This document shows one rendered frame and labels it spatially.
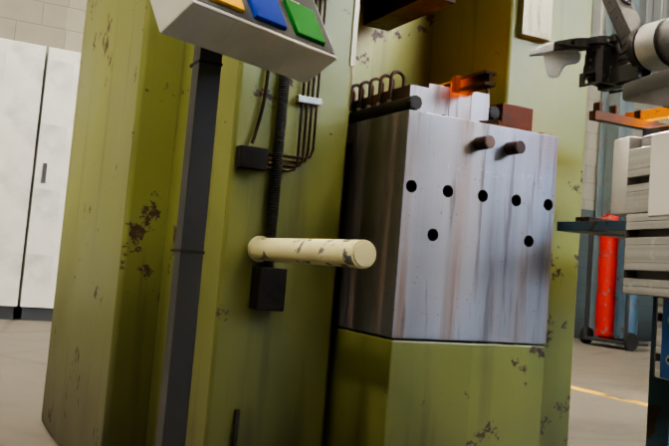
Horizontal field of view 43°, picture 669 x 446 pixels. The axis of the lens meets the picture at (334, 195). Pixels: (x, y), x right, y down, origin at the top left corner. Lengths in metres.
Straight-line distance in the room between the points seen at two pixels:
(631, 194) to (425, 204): 0.73
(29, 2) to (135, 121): 5.61
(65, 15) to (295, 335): 6.17
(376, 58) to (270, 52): 0.89
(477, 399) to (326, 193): 0.52
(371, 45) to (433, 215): 0.73
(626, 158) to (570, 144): 1.16
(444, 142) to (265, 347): 0.55
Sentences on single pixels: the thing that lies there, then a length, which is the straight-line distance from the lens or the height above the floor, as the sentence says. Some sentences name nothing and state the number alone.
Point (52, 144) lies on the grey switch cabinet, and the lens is 6.84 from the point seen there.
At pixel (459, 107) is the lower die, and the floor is 0.95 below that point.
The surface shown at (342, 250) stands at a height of 0.62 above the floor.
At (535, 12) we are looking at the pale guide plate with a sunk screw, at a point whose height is 1.24.
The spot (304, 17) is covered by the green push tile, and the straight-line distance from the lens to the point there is 1.47.
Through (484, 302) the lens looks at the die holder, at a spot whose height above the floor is 0.55.
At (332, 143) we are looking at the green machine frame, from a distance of 1.79.
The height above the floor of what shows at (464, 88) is 0.99.
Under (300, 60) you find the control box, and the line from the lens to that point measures 1.45.
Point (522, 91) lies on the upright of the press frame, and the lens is 2.09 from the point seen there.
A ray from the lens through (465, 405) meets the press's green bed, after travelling 1.75.
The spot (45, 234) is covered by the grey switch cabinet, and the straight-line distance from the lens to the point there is 6.80.
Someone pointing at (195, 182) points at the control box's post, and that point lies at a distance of 1.42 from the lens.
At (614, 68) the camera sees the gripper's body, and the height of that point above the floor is 0.95.
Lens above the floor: 0.60
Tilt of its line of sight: 5 degrees up
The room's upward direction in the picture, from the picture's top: 5 degrees clockwise
